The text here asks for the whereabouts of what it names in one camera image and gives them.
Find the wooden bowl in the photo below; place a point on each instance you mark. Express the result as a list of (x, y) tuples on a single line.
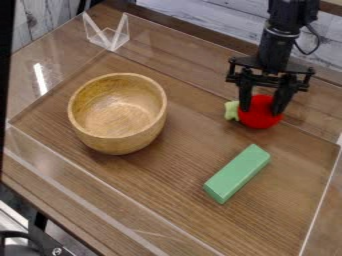
[(118, 112)]

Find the red plush fruit green stem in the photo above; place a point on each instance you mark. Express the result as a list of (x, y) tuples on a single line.
[(258, 117)]

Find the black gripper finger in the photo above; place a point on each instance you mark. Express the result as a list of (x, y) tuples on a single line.
[(284, 94), (245, 84)]

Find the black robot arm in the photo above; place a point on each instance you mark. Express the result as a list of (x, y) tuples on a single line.
[(289, 16)]

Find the green rectangular block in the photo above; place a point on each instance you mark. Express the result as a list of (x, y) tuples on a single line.
[(226, 182)]

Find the clear acrylic tray wall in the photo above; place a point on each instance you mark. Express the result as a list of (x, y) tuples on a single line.
[(115, 225)]

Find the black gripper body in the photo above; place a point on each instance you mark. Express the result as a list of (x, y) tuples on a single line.
[(268, 77)]

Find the clear acrylic corner bracket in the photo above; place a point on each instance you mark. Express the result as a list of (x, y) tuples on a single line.
[(107, 38)]

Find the black table leg frame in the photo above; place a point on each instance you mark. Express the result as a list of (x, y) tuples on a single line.
[(47, 244)]

